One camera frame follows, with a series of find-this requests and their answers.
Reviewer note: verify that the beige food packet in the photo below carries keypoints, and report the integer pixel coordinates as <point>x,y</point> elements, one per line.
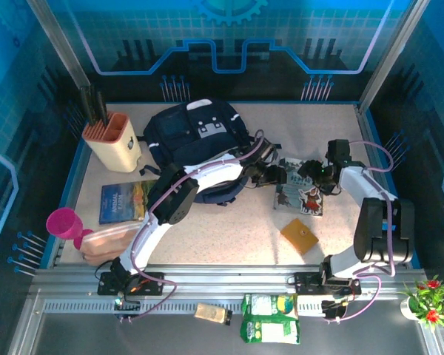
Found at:
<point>211,313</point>

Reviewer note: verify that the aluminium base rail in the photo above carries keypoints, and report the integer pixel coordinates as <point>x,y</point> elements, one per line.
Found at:
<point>225,281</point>

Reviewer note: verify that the brown leather wallet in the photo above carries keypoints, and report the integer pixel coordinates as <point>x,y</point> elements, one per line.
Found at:
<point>299,236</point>

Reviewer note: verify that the magenta plastic goblet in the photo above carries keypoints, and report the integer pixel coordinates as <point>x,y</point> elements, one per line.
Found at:
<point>63,222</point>

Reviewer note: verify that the aluminium frame post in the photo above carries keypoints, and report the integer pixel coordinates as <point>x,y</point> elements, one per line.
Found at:
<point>392,48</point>
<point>59,44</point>

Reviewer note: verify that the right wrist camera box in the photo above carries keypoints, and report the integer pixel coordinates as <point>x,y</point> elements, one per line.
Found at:
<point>339,151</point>

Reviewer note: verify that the potted red flower plant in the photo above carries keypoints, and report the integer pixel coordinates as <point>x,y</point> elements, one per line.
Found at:
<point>429,303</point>

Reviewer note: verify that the illustrated grey blue book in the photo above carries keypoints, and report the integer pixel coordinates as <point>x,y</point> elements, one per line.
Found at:
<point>292,199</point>

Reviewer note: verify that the beige orange utensil holder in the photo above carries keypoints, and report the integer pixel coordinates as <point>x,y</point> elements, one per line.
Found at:
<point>114,151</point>

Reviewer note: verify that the Animal Farm book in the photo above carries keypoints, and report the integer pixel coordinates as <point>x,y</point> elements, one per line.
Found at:
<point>122,201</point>

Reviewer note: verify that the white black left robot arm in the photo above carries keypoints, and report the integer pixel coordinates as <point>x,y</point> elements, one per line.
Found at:
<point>214,174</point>

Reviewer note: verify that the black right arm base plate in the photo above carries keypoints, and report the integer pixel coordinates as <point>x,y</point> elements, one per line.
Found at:
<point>305,283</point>

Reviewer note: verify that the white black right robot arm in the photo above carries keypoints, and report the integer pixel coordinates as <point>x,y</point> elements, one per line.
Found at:
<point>355,181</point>

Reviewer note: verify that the green white snack bag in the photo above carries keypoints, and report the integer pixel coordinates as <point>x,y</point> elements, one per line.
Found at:
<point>266,305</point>
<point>274,331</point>

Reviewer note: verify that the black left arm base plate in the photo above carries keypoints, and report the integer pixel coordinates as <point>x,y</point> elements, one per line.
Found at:
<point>151,283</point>

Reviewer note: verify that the navy blue backpack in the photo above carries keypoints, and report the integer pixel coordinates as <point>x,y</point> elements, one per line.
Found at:
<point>185,129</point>

